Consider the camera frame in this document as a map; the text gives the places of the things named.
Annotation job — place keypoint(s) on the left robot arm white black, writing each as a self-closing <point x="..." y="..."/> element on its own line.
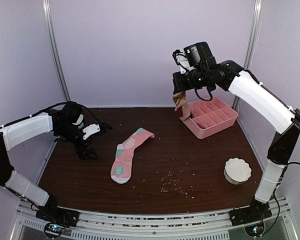
<point x="32" y="134"/>

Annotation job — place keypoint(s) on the striped beige maroon sock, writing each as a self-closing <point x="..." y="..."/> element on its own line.
<point x="181" y="105"/>

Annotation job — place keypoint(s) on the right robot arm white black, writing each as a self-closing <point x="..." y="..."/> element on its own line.
<point x="285" y="120"/>

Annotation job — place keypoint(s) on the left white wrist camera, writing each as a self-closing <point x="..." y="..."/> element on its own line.
<point x="90" y="130"/>

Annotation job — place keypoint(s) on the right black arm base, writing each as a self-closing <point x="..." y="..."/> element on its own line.
<point x="247" y="215"/>

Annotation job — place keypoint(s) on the pink patterned sock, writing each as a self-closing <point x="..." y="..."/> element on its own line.
<point x="121" y="170"/>

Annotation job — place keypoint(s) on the aluminium front rail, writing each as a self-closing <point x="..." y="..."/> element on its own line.
<point x="209" y="225"/>

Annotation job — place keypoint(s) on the aluminium frame post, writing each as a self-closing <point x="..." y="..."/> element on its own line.
<point x="54" y="47"/>
<point x="254" y="33"/>

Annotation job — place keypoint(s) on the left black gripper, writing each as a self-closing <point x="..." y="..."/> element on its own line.
<point x="83" y="155"/>

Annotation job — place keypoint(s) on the circuit board with leds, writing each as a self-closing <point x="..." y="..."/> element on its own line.
<point x="255" y="230"/>
<point x="53" y="230"/>

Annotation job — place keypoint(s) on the right aluminium frame post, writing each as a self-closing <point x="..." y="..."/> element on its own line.
<point x="254" y="33"/>

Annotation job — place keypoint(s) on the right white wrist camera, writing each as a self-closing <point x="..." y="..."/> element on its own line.
<point x="181" y="60"/>

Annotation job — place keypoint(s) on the left aluminium frame post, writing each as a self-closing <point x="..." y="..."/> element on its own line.
<point x="54" y="47"/>

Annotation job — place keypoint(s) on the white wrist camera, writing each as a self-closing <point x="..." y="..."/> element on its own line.
<point x="181" y="60"/>
<point x="90" y="130"/>

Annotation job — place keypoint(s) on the pink divided organizer tray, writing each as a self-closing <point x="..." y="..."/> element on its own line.
<point x="209" y="117"/>

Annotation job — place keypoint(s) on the white scalloped bowl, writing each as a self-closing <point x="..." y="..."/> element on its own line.
<point x="237" y="171"/>

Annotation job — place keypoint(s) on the right circuit board with leds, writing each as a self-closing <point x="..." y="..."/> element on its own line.
<point x="255" y="230"/>

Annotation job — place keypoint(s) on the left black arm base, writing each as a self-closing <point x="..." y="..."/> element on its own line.
<point x="63" y="216"/>

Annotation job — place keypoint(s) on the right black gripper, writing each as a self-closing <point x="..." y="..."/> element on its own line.
<point x="178" y="86"/>

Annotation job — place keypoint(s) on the left circuit board with leds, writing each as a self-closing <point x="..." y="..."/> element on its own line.
<point x="53" y="230"/>

